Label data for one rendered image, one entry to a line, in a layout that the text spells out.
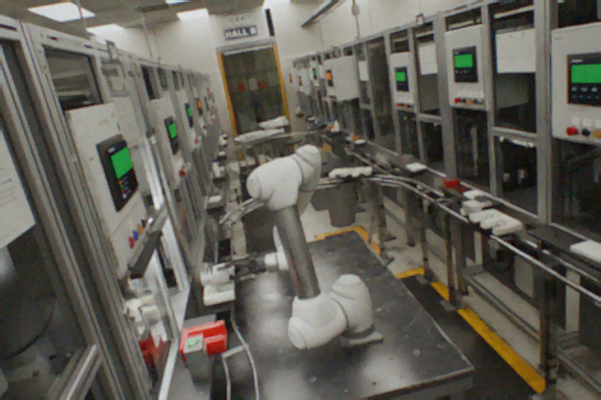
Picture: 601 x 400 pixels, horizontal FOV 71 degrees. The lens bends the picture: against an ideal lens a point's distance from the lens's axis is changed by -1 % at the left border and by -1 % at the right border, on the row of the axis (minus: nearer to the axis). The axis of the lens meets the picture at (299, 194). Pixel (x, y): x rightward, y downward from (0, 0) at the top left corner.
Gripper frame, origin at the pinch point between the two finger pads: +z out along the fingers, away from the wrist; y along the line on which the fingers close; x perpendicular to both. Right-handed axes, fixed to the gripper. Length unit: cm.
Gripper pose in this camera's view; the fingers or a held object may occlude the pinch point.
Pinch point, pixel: (224, 272)
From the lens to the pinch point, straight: 210.3
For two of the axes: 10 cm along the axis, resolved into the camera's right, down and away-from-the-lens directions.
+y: -1.5, -9.5, -2.7
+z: -9.8, 1.8, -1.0
